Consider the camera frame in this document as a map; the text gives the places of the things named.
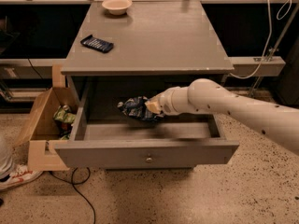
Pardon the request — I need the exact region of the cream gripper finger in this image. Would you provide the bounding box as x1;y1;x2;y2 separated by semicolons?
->
145;99;162;114

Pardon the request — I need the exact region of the beige bowl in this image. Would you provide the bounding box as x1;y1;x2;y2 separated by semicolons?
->
102;0;132;16

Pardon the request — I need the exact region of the black floor cable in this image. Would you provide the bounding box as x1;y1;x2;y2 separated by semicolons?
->
48;167;97;224

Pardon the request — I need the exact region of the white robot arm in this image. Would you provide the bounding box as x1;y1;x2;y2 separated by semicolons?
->
146;78;299;155

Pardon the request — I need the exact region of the white and red sneaker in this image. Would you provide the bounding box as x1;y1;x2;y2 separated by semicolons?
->
0;164;43;191

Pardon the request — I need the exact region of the white hanging cable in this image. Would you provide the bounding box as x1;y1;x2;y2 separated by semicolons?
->
229;0;293;80

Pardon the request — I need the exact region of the grey open top drawer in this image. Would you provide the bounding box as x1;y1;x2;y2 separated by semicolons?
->
55;77;239;170

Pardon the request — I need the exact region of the grey wooden cabinet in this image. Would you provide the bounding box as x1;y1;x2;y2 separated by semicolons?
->
61;0;235;171

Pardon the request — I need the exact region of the cardboard box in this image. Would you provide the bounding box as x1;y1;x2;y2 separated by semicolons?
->
15;64;78;171

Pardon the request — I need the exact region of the round metal drawer knob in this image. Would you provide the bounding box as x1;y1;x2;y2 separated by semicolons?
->
146;154;153;163

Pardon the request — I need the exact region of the blue chip bag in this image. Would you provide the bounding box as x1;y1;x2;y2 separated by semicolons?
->
117;96;164;122

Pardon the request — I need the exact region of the grey trouser leg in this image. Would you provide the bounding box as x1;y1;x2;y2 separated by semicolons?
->
0;135;15;179

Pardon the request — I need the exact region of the green snack bag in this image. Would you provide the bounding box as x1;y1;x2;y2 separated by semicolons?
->
53;105;76;140

